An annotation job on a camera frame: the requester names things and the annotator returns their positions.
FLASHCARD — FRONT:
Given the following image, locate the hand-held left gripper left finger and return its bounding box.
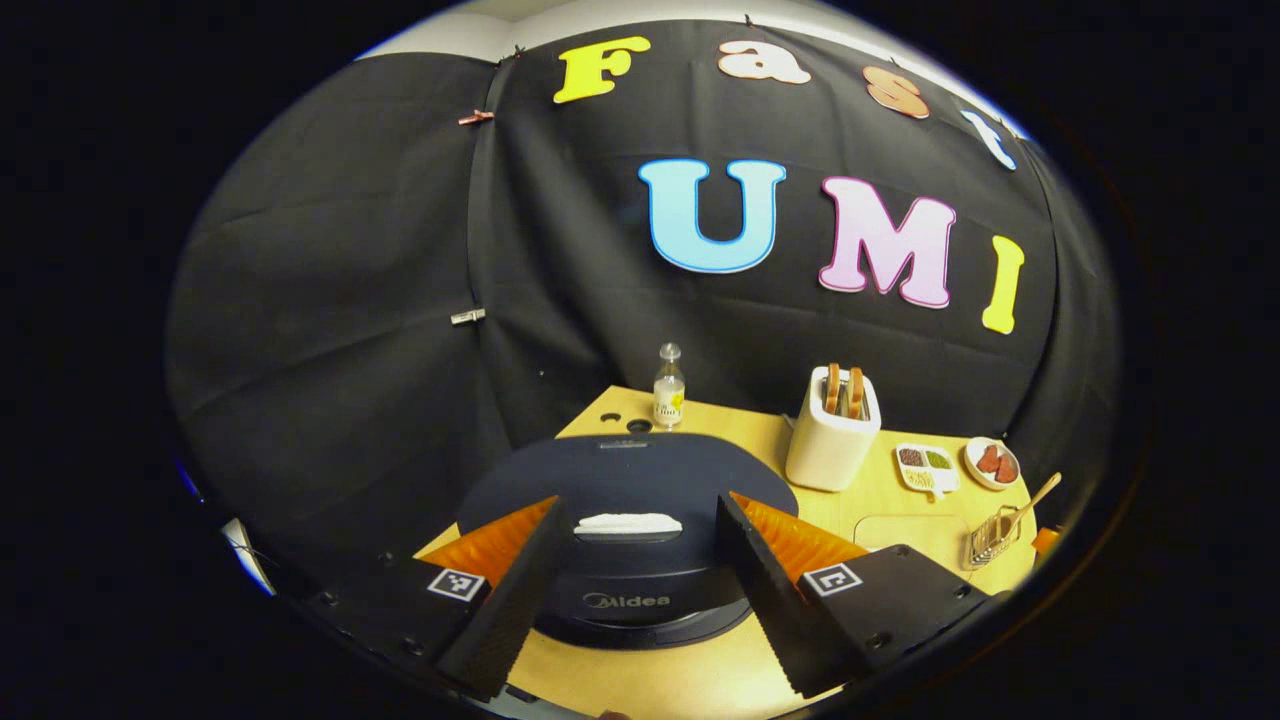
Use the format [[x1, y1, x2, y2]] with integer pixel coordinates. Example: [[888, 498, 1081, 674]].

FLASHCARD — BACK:
[[300, 495, 573, 701]]

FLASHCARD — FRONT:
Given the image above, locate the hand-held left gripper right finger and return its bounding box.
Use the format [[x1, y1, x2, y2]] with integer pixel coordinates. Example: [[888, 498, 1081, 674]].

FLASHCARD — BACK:
[[715, 490, 1001, 699]]

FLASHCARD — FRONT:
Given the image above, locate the wooden spoon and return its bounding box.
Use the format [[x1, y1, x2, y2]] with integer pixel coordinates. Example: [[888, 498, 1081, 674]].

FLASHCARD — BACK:
[[990, 472, 1063, 546]]

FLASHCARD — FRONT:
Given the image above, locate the dark blue rice cooker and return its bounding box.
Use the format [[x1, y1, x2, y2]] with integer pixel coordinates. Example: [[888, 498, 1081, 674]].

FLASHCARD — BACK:
[[455, 432, 801, 651]]

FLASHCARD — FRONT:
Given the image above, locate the white round plate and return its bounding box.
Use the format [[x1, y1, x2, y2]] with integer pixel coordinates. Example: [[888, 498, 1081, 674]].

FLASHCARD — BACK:
[[964, 437, 1022, 492]]

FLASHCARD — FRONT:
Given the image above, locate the white divided dish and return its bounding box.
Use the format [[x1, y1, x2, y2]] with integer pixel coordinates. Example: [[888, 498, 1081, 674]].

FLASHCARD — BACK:
[[895, 443, 961, 501]]

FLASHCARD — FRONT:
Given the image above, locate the clear plastic container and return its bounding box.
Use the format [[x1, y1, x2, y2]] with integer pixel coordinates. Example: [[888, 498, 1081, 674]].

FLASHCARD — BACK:
[[853, 513, 976, 561]]

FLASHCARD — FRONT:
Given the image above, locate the white toaster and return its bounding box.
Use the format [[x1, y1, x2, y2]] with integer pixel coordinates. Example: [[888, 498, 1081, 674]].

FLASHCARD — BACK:
[[785, 366, 883, 493]]

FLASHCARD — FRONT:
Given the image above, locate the small glass bottle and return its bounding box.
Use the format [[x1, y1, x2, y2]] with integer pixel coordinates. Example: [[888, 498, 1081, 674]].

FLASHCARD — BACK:
[[653, 342, 687, 429]]

